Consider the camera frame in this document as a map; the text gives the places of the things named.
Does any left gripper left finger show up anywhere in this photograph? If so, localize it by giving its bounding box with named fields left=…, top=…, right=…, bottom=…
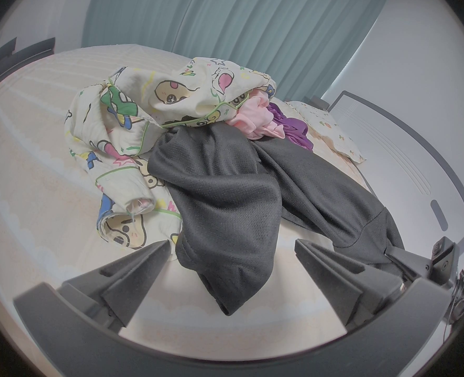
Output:
left=61, top=240, right=172, bottom=332

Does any bed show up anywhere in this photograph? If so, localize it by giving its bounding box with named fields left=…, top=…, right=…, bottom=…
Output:
left=0, top=43, right=464, bottom=352

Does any white printed pillow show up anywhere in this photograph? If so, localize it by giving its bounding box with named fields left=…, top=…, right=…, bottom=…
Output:
left=287, top=100, right=365, bottom=164

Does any black T-shirt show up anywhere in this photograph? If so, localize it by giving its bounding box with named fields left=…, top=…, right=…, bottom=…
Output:
left=147, top=124, right=406, bottom=316

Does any white printed pyjama top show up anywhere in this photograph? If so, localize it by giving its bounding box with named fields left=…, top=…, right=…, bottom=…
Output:
left=64, top=56, right=278, bottom=250

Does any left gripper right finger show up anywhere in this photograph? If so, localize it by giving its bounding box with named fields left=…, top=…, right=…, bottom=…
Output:
left=295, top=239, right=408, bottom=326

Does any purple garment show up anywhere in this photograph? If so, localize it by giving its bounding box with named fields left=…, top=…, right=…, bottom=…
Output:
left=265, top=102, right=314, bottom=152

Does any black chest of drawers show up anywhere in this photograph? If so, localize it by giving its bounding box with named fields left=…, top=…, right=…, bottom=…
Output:
left=0, top=38, right=56, bottom=90

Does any pink garment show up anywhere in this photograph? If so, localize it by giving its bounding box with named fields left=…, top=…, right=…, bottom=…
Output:
left=226, top=89, right=286, bottom=140

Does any blue-green curtain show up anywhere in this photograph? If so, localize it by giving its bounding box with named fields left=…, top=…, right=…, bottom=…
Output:
left=82, top=0, right=214, bottom=54
left=173, top=0, right=392, bottom=102

